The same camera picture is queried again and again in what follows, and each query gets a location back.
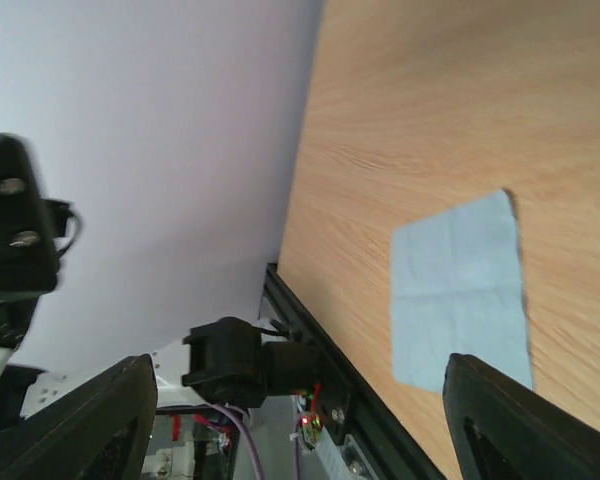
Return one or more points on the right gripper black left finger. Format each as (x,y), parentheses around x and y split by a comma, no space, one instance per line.
(98,430)

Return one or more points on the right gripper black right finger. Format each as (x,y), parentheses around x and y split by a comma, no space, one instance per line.
(503,430)

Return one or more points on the light blue cleaning cloth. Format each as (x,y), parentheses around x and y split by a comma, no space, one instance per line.
(457,287)

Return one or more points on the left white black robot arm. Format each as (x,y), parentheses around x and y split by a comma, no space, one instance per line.
(229,363)

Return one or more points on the left black circuit board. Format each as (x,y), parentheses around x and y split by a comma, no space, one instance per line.
(308,423)

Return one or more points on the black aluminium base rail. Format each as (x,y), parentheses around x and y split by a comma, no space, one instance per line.
(348,405)

